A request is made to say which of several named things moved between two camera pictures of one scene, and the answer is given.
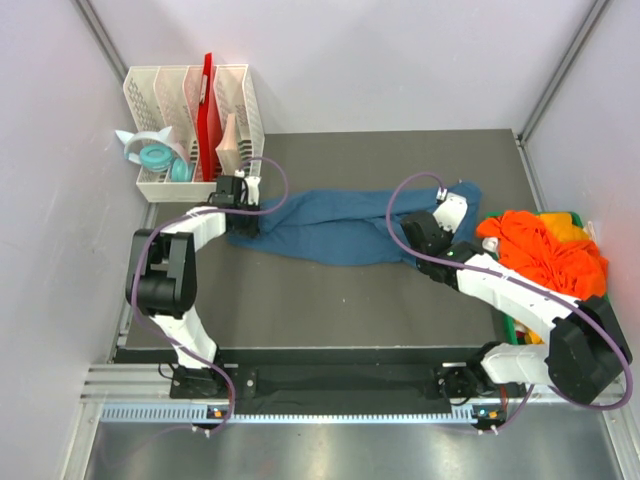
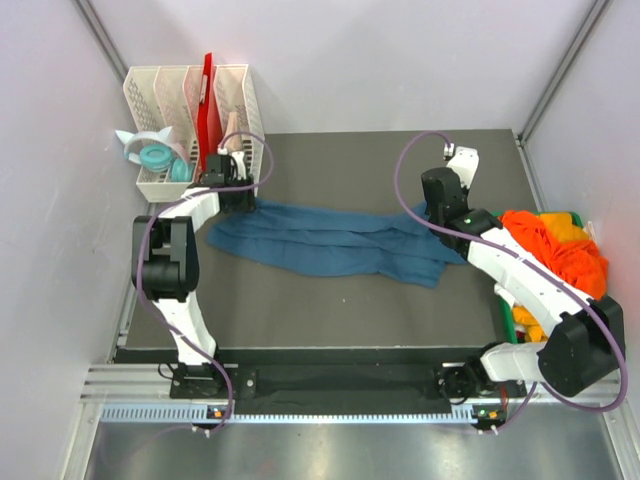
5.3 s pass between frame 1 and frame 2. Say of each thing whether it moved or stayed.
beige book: stayed
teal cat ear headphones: stayed
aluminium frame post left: stayed
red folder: stayed
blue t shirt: moved
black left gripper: moved
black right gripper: moved
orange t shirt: stayed
